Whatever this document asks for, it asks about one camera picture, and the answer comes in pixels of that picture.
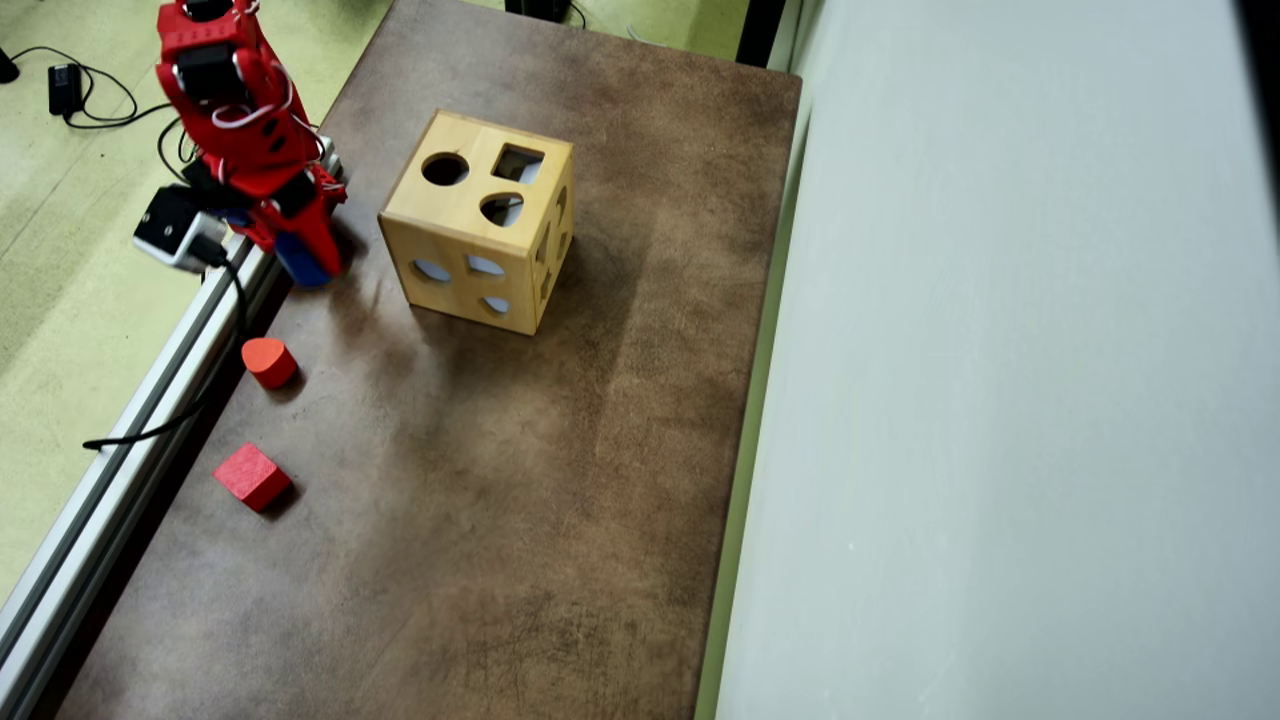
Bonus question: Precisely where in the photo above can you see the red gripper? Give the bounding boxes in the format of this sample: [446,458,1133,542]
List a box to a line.
[183,93,348,281]

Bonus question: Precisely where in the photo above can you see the blue wooden cylinder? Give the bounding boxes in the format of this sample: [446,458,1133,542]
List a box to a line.
[275,232,336,289]

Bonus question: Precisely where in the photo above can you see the wooden shape sorter box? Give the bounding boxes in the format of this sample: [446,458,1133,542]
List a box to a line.
[378,109,576,336]

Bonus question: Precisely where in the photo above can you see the red rounded wooden block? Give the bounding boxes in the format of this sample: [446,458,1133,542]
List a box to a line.
[242,337,299,390]

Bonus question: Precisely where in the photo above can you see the red wooden cube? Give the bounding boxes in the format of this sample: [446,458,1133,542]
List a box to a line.
[212,442,293,513]

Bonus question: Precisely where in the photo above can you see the black power adapter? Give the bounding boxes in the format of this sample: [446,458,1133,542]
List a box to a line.
[48,63,83,116]

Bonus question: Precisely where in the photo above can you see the black camera cable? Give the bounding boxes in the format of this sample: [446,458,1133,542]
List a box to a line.
[83,245,251,451]

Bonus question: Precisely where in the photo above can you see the black and white wrist camera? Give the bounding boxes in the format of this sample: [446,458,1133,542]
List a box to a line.
[133,183,233,273]

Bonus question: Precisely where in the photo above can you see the white servo wire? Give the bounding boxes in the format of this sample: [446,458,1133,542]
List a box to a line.
[170,50,326,136]

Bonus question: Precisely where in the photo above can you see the black floor cable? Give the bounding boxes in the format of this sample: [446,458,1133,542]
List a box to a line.
[5,45,186,131]

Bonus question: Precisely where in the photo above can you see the aluminium profile rail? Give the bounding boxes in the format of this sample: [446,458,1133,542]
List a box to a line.
[0,240,291,720]

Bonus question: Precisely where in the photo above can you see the black vertical post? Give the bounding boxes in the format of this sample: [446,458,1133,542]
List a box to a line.
[737,0,787,69]

